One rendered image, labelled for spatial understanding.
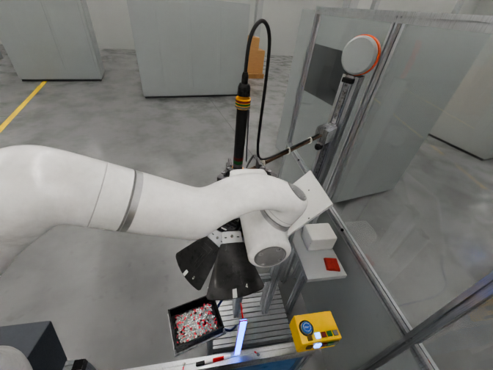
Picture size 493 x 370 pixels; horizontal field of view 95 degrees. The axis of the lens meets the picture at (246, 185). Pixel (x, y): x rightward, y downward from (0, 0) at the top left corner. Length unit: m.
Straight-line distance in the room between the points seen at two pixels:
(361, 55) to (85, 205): 1.16
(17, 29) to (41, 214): 7.84
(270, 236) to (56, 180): 0.31
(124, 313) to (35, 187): 2.02
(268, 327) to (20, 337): 1.54
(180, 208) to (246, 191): 0.10
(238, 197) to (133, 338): 1.92
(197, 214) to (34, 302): 2.36
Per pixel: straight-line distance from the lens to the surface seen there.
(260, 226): 0.44
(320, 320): 1.07
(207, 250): 1.17
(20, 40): 8.16
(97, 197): 0.32
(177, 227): 0.36
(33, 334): 0.96
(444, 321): 1.16
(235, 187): 0.37
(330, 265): 1.48
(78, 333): 2.36
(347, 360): 1.84
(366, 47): 1.24
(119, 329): 2.26
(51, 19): 7.91
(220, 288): 0.97
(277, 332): 2.08
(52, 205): 0.33
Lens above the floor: 2.01
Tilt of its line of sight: 38 degrees down
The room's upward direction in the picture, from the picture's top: 7 degrees clockwise
